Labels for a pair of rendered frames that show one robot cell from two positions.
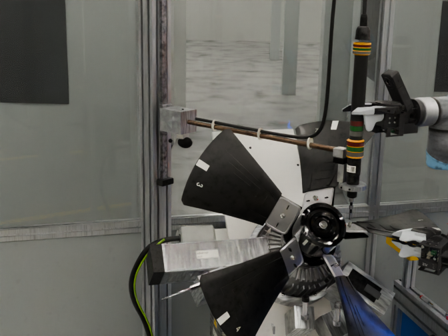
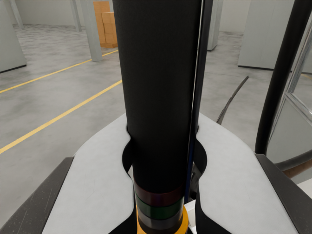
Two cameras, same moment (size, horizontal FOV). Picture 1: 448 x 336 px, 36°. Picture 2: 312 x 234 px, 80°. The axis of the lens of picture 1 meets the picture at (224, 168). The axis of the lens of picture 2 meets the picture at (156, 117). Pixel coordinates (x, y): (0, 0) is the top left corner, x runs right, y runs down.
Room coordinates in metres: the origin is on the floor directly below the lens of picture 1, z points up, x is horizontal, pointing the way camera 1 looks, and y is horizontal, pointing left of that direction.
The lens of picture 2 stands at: (1.73, -0.40, 1.56)
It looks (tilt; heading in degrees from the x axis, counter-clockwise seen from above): 32 degrees down; 115
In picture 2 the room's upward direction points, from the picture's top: 1 degrees counter-clockwise
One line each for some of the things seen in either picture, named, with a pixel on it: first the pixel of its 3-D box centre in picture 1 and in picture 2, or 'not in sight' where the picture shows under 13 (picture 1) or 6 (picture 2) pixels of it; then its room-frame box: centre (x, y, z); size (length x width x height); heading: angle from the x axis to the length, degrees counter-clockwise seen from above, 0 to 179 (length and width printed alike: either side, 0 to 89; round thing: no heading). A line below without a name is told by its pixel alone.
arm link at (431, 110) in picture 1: (421, 111); not in sight; (1.79, -0.51, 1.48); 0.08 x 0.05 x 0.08; 25
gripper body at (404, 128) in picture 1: (396, 116); not in sight; (1.75, -0.44, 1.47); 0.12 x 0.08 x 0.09; 115
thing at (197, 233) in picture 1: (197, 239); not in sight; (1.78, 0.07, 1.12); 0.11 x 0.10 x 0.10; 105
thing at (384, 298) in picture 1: (357, 293); not in sight; (1.74, -0.37, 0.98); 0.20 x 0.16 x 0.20; 15
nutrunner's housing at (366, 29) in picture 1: (357, 109); not in sight; (1.70, -0.33, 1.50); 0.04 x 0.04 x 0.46
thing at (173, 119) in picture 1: (176, 119); not in sight; (2.11, 0.15, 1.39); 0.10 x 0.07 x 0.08; 50
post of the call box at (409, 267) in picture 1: (409, 269); not in sight; (2.08, -0.60, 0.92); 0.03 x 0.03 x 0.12; 15
